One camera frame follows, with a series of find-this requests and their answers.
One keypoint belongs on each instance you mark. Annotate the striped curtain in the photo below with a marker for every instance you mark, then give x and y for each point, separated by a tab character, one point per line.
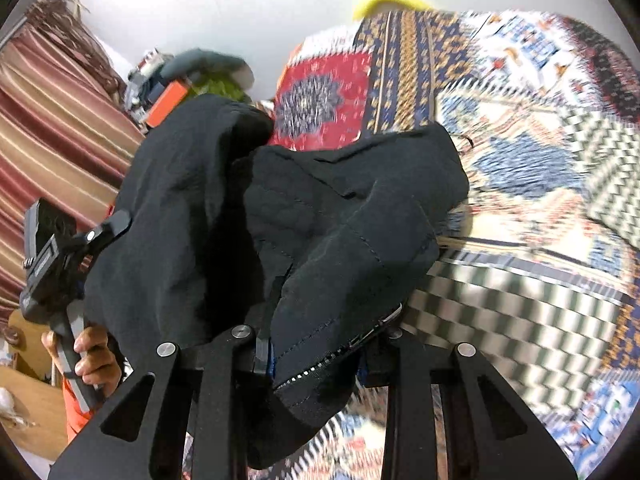
50	135

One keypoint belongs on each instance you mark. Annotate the patchwork printed blanket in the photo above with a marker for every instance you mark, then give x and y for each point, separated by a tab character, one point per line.
525	160

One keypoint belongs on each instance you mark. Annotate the person's left hand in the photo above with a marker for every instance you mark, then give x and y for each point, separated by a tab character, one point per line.
97	357

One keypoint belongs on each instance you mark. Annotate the person's left forearm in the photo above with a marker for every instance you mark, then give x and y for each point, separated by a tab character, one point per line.
75	410

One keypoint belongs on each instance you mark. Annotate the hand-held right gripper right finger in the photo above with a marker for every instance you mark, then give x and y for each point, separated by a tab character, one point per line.
395	355

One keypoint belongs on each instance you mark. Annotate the black zip hooded jacket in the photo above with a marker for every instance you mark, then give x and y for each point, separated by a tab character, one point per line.
325	210

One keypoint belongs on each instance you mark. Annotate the yellow pillow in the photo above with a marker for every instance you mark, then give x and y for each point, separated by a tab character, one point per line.
380	2

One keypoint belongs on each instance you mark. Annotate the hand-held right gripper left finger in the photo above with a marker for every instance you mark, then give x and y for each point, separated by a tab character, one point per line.
265	362

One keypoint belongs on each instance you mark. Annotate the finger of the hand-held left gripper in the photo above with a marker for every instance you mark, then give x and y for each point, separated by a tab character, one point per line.
102	232

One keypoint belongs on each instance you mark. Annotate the grey cushion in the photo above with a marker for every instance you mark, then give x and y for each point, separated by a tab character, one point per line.
210	62

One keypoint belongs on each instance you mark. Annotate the orange box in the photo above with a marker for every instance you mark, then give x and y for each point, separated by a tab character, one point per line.
167	102

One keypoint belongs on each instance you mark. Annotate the bamboo lap desk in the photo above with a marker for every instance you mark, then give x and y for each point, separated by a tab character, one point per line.
30	400

